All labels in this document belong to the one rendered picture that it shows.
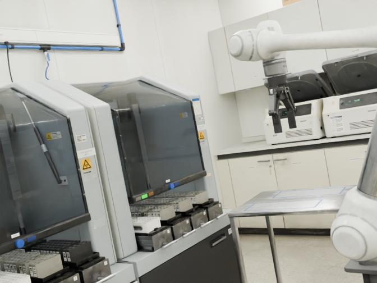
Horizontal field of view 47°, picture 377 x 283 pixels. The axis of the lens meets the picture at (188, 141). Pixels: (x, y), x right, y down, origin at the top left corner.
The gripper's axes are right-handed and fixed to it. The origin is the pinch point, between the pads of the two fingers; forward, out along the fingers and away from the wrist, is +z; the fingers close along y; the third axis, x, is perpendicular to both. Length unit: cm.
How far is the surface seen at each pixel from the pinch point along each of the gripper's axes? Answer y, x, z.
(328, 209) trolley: 19.1, -4.0, 38.0
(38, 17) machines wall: 35, 186, -100
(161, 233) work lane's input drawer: -10, 66, 40
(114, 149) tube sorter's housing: -21, 75, -3
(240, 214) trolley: 15, 37, 39
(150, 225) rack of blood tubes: -13, 70, 35
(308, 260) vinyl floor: 163, 75, 120
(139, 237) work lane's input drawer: -17, 74, 40
